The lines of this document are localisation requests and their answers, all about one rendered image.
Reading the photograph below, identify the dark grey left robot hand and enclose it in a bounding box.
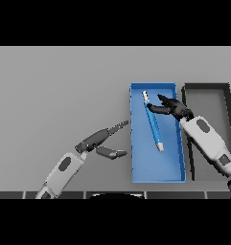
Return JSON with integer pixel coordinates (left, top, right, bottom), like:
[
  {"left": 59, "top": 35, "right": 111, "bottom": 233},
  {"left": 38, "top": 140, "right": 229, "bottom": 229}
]
[{"left": 74, "top": 120, "right": 130, "bottom": 161}]

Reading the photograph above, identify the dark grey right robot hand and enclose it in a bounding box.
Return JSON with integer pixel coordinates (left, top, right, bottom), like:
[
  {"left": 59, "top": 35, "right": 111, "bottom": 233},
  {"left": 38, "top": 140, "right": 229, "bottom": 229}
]
[{"left": 146, "top": 93, "right": 196, "bottom": 123}]

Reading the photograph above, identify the blue pipe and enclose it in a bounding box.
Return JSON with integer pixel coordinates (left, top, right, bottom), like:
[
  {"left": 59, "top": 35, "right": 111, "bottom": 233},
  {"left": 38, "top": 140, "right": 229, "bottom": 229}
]
[{"left": 141, "top": 90, "right": 165, "bottom": 152}]

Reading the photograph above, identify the blue bin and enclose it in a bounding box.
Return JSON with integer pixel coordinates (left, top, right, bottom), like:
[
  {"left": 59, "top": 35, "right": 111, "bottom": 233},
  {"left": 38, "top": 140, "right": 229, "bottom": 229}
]
[{"left": 129, "top": 81, "right": 187, "bottom": 184}]

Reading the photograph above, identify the dark grey bin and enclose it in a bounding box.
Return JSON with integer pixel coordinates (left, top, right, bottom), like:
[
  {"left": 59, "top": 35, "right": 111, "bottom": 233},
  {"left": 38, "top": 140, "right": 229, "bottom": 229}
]
[{"left": 181, "top": 82, "right": 231, "bottom": 182}]

